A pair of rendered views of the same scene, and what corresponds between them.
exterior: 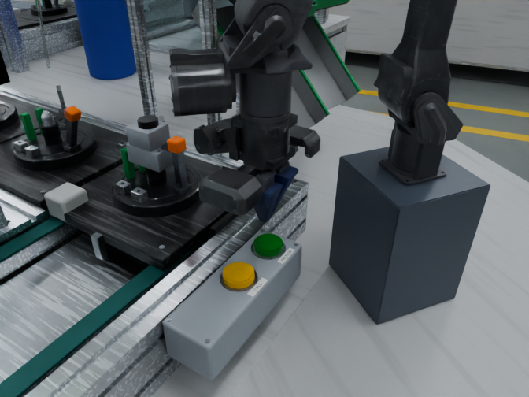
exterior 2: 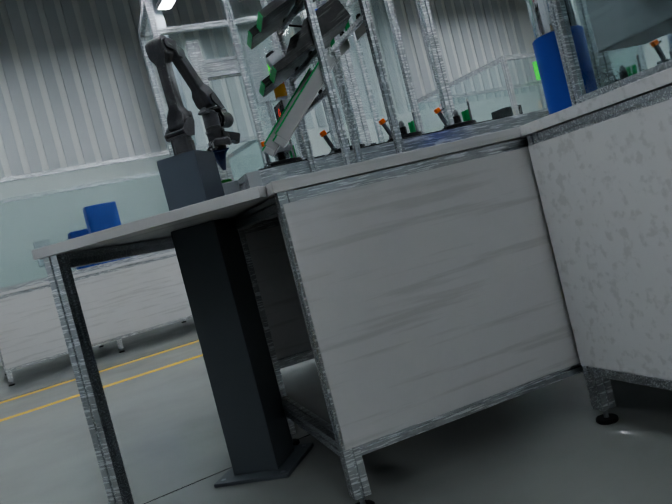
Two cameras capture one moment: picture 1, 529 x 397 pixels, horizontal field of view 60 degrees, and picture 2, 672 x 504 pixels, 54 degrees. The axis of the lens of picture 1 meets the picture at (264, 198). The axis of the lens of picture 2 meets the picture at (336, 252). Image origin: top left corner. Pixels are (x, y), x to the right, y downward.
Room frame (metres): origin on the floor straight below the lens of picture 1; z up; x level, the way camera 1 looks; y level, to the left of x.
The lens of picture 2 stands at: (2.20, -1.65, 0.71)
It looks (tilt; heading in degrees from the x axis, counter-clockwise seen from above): 2 degrees down; 129
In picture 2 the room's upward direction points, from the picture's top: 14 degrees counter-clockwise
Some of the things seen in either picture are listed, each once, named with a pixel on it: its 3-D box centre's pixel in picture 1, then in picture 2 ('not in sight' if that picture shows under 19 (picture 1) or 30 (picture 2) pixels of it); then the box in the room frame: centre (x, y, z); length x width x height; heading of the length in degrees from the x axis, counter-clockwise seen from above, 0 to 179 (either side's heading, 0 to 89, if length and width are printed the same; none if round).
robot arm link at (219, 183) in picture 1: (264, 141); (216, 138); (0.48, 0.00, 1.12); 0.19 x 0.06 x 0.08; 148
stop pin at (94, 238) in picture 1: (99, 246); not in sight; (0.51, 0.24, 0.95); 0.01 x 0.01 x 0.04; 57
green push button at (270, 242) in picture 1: (268, 247); not in sight; (0.48, -0.01, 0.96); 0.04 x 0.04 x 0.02
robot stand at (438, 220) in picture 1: (399, 229); (193, 185); (0.53, -0.20, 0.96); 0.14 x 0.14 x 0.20; 22
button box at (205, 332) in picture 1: (239, 294); (225, 193); (0.42, 0.03, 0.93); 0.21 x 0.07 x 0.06; 147
